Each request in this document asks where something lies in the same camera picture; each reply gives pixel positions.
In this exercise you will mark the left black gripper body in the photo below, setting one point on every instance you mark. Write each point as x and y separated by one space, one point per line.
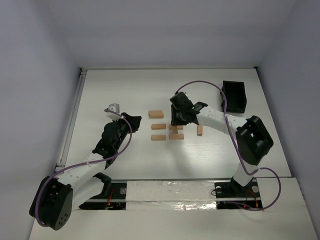
128 122

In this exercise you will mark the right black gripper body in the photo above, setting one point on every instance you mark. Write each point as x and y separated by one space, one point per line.
176 116

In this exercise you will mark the wooden block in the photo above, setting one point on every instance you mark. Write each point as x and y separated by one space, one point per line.
199 130
178 136
159 126
179 127
156 114
158 137
174 129

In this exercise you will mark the black plastic bin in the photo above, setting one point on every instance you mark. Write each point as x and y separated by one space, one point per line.
235 95

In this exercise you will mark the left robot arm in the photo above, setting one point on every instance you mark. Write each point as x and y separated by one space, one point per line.
67 189

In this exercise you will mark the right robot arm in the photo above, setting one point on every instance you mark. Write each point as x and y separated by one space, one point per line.
249 135

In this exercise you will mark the silver tape strip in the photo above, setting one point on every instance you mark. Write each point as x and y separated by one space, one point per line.
169 195

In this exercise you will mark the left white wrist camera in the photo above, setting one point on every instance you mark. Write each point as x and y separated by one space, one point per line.
112 108

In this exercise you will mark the aluminium side rail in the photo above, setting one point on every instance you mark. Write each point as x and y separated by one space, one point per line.
66 141

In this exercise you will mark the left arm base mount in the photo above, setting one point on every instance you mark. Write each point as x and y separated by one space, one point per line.
112 197

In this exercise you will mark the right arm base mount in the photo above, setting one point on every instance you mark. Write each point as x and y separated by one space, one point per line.
231 199

